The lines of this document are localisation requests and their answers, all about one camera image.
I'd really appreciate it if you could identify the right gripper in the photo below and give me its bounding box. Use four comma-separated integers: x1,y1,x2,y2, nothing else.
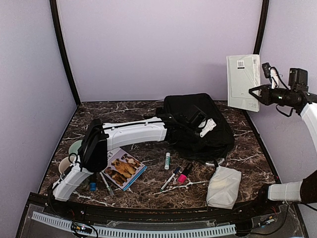
249,84,295,107

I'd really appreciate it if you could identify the right black frame post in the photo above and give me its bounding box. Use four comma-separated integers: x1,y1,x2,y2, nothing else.
253,0,269,55

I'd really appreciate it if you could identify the black student bag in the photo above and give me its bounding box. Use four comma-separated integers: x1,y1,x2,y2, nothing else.
143,93,235,163

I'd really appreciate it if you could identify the white pen blue cap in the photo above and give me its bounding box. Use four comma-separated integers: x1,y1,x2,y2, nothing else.
160,167,181,192

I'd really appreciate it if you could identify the black front rail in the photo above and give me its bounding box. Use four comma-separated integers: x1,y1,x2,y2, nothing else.
27,192,283,223

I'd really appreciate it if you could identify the white cloth pouch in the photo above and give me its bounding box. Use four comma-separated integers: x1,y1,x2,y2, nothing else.
206,166,242,209

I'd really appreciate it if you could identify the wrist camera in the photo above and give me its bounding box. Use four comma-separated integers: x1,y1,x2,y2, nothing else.
262,62,278,89
198,119,216,137

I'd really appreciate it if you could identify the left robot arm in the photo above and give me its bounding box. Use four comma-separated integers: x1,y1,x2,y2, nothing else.
48,107,216,216

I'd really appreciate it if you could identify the black marker blue cap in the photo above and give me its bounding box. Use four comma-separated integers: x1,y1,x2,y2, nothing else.
89,174,97,191

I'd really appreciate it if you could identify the cream patterned mug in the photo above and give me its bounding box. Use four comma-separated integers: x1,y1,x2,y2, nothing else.
58,153,77,175

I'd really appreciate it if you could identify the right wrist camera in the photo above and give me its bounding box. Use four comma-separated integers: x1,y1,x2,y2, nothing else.
262,62,278,89

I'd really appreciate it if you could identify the white slotted cable duct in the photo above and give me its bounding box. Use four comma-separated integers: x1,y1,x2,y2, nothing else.
31,211,236,238

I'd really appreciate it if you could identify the dog picture book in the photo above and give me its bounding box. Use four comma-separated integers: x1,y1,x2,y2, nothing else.
102,148,147,191

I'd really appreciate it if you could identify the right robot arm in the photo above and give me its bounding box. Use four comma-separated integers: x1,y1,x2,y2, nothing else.
249,63,317,215

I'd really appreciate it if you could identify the white glue stick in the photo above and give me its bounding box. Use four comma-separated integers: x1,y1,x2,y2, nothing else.
164,152,170,170

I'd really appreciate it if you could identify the grey Great Gatsby book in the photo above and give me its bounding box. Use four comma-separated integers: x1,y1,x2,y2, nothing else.
226,54,261,113

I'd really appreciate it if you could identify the white thin pen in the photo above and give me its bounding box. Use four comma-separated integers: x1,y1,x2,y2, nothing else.
99,172,114,196

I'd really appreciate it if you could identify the black frame post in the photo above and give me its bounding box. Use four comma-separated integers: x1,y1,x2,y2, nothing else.
49,0,81,107
253,0,269,55

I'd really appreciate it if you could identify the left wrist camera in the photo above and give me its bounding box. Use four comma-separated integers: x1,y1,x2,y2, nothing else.
198,119,216,137

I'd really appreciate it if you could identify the left black frame post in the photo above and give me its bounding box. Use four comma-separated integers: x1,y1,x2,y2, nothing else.
49,0,81,107

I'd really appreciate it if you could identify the green ceramic bowl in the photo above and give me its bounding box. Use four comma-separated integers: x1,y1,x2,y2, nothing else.
68,140,82,154

